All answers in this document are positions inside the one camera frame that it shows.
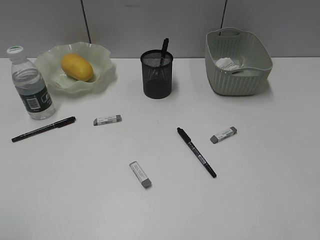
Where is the yellow mango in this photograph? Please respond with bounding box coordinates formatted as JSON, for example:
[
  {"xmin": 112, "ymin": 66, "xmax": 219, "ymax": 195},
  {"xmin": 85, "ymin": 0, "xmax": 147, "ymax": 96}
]
[{"xmin": 61, "ymin": 53, "xmax": 94, "ymax": 82}]

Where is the white waste paper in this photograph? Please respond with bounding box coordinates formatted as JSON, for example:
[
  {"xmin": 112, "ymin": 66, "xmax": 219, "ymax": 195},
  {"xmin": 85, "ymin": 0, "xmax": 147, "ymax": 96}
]
[{"xmin": 215, "ymin": 56, "xmax": 245, "ymax": 74}]

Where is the grey eraser right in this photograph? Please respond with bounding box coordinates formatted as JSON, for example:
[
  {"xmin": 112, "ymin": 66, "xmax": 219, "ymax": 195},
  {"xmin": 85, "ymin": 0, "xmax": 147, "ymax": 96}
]
[{"xmin": 210, "ymin": 126, "xmax": 238, "ymax": 144}]

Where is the thin black pen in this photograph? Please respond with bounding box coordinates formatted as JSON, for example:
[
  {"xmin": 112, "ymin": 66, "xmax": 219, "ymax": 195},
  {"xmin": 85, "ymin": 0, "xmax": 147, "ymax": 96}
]
[{"xmin": 11, "ymin": 116, "xmax": 76, "ymax": 143}]

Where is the black marker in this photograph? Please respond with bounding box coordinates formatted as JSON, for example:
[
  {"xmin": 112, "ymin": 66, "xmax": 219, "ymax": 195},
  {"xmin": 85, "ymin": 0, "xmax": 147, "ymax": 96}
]
[
  {"xmin": 154, "ymin": 38, "xmax": 169, "ymax": 78},
  {"xmin": 177, "ymin": 127, "xmax": 217, "ymax": 178}
]

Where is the black mesh pen holder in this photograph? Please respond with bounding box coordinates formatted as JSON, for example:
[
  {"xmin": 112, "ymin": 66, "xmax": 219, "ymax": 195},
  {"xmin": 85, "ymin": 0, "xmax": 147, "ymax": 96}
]
[{"xmin": 140, "ymin": 49, "xmax": 174, "ymax": 99}]

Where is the black wall cable right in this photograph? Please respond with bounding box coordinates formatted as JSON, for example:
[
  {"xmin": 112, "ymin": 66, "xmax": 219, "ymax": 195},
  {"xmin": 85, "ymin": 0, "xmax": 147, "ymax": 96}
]
[{"xmin": 218, "ymin": 0, "xmax": 229, "ymax": 36}]

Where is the black wall cable left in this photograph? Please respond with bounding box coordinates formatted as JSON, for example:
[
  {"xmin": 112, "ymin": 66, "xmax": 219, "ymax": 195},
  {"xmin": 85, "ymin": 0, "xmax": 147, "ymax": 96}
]
[{"xmin": 80, "ymin": 0, "xmax": 92, "ymax": 45}]

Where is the black wall cable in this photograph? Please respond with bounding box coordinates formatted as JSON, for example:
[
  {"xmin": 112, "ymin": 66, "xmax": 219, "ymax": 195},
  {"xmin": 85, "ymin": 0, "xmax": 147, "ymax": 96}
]
[
  {"xmin": 80, "ymin": 0, "xmax": 92, "ymax": 45},
  {"xmin": 218, "ymin": 0, "xmax": 229, "ymax": 36}
]

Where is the clear water bottle green label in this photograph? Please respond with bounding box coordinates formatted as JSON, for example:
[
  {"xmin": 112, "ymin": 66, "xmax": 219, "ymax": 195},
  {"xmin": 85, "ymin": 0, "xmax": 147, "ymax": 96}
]
[{"xmin": 6, "ymin": 46, "xmax": 56, "ymax": 120}]

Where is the pale green wavy plate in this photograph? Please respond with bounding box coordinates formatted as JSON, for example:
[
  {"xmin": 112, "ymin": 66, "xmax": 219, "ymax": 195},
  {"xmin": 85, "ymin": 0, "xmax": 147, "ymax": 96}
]
[{"xmin": 34, "ymin": 42, "xmax": 116, "ymax": 95}]

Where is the grey eraser near plate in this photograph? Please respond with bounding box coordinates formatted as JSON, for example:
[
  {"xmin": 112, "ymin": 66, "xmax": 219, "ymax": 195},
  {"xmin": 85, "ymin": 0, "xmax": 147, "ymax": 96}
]
[{"xmin": 93, "ymin": 114, "xmax": 122, "ymax": 126}]

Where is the grey eraser front centre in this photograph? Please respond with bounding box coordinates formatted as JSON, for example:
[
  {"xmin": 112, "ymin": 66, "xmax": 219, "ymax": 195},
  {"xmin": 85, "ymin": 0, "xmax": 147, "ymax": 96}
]
[{"xmin": 129, "ymin": 161, "xmax": 152, "ymax": 189}]

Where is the pale green woven basket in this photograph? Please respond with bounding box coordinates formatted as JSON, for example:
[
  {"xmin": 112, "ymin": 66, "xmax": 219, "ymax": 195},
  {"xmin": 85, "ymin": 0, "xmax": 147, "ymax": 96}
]
[{"xmin": 205, "ymin": 27, "xmax": 273, "ymax": 96}]

